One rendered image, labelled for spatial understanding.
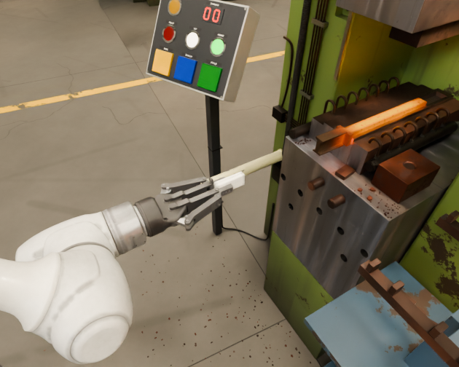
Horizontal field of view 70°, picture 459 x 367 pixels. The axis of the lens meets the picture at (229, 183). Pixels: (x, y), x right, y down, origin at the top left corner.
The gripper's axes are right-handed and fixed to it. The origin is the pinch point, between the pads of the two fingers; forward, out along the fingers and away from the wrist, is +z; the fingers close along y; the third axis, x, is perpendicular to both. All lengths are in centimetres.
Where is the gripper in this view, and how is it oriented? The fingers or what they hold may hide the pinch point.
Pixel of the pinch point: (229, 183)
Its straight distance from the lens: 71.6
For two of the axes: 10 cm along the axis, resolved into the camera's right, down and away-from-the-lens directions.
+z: 8.6, -3.6, 3.7
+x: 0.0, -7.2, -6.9
